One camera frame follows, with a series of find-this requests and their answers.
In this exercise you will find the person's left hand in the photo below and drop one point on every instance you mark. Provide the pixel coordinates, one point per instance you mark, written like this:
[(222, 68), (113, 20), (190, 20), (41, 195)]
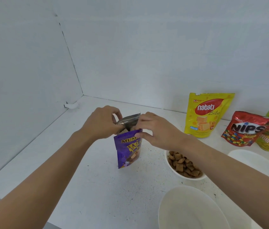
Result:
[(98, 126)]

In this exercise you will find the person's right hand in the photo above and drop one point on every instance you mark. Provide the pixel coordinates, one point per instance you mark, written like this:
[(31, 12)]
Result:
[(168, 135)]

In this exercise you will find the pile of brown pillow snacks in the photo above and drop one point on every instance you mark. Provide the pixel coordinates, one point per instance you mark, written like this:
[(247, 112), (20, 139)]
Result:
[(179, 166)]

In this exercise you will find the purple snack bag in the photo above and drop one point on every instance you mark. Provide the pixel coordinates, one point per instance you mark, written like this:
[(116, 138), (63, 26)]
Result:
[(127, 152)]

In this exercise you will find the yellow snack bag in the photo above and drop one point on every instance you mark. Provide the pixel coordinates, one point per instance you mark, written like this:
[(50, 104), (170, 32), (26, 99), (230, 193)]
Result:
[(208, 121)]

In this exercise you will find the white round bowl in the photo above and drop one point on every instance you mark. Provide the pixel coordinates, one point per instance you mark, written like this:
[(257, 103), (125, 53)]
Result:
[(196, 178), (191, 209), (251, 159)]

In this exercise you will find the red Nips candy bag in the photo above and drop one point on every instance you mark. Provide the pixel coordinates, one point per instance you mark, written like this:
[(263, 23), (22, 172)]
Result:
[(244, 131)]

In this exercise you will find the person's right forearm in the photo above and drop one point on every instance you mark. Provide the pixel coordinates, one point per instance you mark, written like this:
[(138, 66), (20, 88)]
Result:
[(239, 178)]

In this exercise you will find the person's left forearm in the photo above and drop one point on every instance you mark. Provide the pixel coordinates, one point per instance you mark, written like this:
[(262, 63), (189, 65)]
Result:
[(36, 186)]

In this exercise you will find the small white plaster lump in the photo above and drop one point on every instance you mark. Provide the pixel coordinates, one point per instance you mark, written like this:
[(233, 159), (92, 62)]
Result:
[(72, 106)]

